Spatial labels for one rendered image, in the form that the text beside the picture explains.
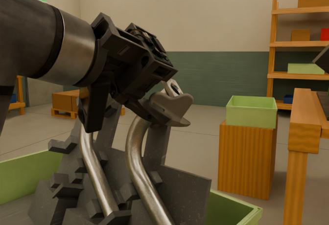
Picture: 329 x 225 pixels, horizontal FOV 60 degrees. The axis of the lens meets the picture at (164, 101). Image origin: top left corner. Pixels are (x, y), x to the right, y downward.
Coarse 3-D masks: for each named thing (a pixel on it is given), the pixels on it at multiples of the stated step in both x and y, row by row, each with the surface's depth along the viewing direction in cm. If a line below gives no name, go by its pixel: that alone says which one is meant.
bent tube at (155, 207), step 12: (168, 84) 47; (144, 120) 50; (132, 132) 51; (144, 132) 51; (132, 144) 50; (132, 156) 50; (132, 168) 49; (144, 168) 50; (132, 180) 49; (144, 180) 48; (144, 192) 47; (156, 192) 47; (144, 204) 47; (156, 204) 46; (156, 216) 45; (168, 216) 45
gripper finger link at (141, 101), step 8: (128, 104) 37; (136, 104) 38; (144, 104) 38; (136, 112) 38; (144, 112) 38; (152, 112) 39; (160, 112) 40; (152, 120) 39; (160, 120) 40; (168, 120) 41
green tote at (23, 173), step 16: (16, 160) 78; (32, 160) 81; (48, 160) 85; (0, 176) 75; (16, 176) 78; (32, 176) 82; (48, 176) 86; (0, 192) 76; (16, 192) 79; (32, 192) 82; (208, 208) 61; (224, 208) 58; (240, 208) 55; (256, 208) 53; (208, 224) 61; (224, 224) 58; (240, 224) 48; (256, 224) 53
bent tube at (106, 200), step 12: (108, 96) 61; (84, 132) 63; (84, 144) 62; (84, 156) 60; (96, 156) 61; (96, 168) 58; (96, 180) 57; (96, 192) 56; (108, 192) 55; (108, 204) 54
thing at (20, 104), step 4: (20, 76) 553; (16, 80) 557; (20, 80) 558; (16, 84) 559; (20, 84) 559; (20, 88) 560; (20, 92) 560; (12, 96) 549; (20, 96) 561; (12, 100) 550; (20, 100) 562; (12, 104) 547; (16, 104) 551; (20, 104) 558; (24, 104) 567; (12, 108) 543; (20, 108) 565; (8, 112) 588; (20, 112) 567
